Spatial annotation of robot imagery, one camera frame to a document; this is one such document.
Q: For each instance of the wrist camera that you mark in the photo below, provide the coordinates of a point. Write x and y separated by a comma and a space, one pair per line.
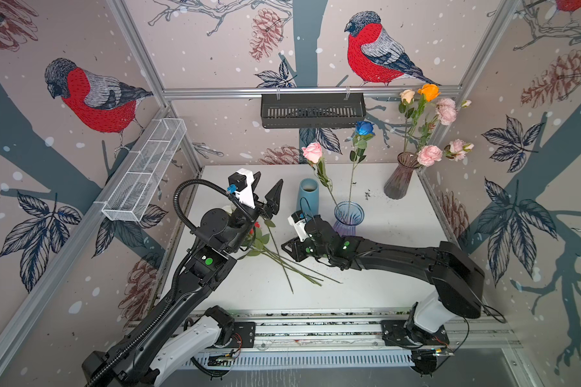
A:
241, 187
298, 221

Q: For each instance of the teal ceramic vase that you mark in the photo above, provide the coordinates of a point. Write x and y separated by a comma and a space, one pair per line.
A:
308, 197

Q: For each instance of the cream peach artificial rose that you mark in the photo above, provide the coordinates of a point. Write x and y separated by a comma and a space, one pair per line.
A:
408, 107

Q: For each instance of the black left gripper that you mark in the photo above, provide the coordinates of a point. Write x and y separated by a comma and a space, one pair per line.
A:
273, 203

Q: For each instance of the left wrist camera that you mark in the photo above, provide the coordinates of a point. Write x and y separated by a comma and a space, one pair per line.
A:
241, 187

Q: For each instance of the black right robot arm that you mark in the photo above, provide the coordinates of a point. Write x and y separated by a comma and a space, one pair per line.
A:
458, 281

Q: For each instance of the blue artificial rose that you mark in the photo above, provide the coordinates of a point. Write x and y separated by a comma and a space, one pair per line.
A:
363, 133

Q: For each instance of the blue purple glass vase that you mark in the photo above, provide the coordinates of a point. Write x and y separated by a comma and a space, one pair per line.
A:
348, 215

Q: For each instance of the orange artificial rose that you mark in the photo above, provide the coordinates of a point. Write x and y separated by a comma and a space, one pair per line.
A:
428, 93

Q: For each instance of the pink grey glass vase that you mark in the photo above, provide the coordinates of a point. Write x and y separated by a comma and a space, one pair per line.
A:
397, 185

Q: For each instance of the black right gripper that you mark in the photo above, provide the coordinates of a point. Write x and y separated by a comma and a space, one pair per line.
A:
296, 245

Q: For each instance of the pink artificial rose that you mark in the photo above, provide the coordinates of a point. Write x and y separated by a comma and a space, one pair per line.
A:
313, 154

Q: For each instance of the red artificial rose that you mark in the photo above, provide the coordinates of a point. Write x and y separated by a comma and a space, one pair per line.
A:
310, 275
264, 243

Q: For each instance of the black hanging wire basket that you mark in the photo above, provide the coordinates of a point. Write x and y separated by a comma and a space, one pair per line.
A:
334, 110

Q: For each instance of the pink peony spray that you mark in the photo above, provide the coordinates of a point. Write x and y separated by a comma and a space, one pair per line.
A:
445, 114
456, 150

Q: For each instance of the white wire mesh shelf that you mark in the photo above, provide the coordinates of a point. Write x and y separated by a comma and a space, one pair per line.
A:
137, 186

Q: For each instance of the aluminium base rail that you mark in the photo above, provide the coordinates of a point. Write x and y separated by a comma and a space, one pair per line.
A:
345, 340

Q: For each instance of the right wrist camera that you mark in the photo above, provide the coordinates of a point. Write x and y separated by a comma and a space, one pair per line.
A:
298, 221

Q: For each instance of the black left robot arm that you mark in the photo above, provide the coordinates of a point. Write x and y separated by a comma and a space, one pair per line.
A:
152, 351

